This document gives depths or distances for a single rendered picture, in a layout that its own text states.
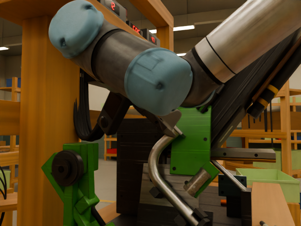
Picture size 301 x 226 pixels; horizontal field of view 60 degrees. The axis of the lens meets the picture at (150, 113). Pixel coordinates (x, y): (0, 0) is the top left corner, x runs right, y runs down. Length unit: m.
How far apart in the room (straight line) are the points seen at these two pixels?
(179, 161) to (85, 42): 0.52
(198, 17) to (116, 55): 7.96
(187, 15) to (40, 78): 7.71
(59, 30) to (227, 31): 0.22
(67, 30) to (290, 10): 0.28
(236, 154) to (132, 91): 0.62
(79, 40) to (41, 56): 0.42
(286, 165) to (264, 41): 2.89
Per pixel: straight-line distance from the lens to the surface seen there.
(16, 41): 11.05
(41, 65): 0.75
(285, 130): 3.22
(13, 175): 5.74
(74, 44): 0.34
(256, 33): 0.39
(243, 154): 0.88
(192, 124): 0.79
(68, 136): 0.79
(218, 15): 8.21
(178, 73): 0.29
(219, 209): 1.08
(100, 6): 0.77
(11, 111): 0.77
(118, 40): 0.33
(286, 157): 3.23
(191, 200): 0.78
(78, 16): 0.36
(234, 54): 0.39
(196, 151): 0.77
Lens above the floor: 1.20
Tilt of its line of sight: 3 degrees up
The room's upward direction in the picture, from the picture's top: straight up
